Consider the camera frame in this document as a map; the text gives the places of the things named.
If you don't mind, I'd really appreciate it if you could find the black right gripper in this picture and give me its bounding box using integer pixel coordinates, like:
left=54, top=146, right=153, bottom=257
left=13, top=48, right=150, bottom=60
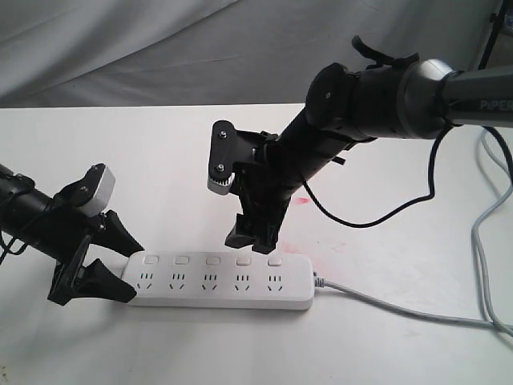
left=224, top=130, right=289, bottom=253

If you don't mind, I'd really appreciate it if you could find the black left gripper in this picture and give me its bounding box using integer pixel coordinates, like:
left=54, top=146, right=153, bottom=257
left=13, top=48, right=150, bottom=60
left=31, top=200, right=144, bottom=306

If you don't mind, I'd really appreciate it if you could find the white five-socket power strip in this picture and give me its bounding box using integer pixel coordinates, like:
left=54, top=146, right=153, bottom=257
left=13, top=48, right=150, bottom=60
left=121, top=251, right=315, bottom=310

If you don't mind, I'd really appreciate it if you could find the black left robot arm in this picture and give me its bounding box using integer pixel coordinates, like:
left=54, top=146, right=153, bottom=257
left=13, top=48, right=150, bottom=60
left=1, top=164, right=143, bottom=306

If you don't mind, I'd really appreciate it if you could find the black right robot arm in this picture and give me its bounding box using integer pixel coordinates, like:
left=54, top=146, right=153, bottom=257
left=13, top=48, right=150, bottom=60
left=208, top=37, right=512, bottom=254

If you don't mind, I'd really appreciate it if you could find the grey backdrop cloth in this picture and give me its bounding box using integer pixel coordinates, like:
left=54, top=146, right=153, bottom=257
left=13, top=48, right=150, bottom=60
left=1, top=1, right=499, bottom=107

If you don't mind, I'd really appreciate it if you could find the black tripod stand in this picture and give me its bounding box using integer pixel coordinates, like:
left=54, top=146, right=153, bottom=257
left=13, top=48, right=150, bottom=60
left=476, top=0, right=507, bottom=70

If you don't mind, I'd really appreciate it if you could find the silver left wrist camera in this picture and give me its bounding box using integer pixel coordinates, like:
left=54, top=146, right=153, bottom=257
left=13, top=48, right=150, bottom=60
left=74, top=164, right=115, bottom=217

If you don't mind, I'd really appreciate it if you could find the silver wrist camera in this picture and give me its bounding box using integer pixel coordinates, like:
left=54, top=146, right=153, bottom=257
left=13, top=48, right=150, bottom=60
left=208, top=120, right=237, bottom=196
left=74, top=164, right=115, bottom=217

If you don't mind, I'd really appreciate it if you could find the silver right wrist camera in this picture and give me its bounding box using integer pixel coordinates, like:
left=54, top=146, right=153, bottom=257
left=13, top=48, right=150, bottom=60
left=208, top=120, right=237, bottom=196

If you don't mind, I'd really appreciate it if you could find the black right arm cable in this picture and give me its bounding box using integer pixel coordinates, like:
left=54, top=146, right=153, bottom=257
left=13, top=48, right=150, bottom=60
left=300, top=120, right=462, bottom=229

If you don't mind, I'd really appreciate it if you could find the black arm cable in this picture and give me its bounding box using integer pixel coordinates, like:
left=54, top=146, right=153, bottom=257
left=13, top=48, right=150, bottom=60
left=300, top=120, right=462, bottom=229
left=0, top=234, right=31, bottom=265

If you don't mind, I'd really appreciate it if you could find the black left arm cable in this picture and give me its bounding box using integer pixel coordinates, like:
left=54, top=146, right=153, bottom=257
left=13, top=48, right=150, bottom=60
left=0, top=234, right=31, bottom=265

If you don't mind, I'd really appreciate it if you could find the grey power cable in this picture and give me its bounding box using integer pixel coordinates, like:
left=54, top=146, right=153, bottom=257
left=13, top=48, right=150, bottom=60
left=312, top=128, right=513, bottom=334

